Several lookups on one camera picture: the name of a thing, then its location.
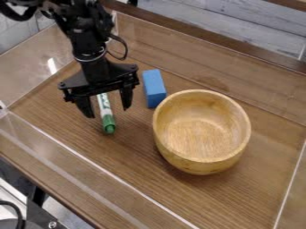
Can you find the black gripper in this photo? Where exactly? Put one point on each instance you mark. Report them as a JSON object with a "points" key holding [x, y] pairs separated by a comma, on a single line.
{"points": [[99, 76]]}

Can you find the green Expo marker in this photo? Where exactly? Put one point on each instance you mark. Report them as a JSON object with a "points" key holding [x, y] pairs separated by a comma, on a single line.
{"points": [[106, 113]]}

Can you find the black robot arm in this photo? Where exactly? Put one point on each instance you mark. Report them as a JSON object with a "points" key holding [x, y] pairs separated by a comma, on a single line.
{"points": [[86, 23]]}

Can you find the brown wooden bowl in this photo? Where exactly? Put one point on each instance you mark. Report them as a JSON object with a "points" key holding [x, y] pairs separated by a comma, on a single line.
{"points": [[201, 130]]}

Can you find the blue rectangular block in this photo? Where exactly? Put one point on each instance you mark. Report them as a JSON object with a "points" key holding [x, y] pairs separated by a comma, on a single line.
{"points": [[154, 87]]}

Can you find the black metal stand base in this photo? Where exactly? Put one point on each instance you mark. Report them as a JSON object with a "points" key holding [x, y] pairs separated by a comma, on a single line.
{"points": [[25, 215]]}

